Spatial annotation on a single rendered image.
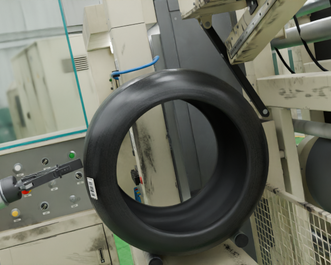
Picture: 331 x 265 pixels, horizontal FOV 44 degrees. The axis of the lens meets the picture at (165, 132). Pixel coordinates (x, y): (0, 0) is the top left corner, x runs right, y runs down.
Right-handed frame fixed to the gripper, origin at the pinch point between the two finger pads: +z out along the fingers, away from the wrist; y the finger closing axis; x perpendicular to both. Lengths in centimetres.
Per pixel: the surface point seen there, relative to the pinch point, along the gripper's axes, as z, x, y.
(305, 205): 60, 33, -18
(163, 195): 26.6, 28.3, 27.9
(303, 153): 97, 41, 46
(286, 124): 81, 18, 22
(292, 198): 61, 33, -11
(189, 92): 39.4, -10.0, -12.1
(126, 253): 0, 126, 220
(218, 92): 47.8, -7.0, -11.7
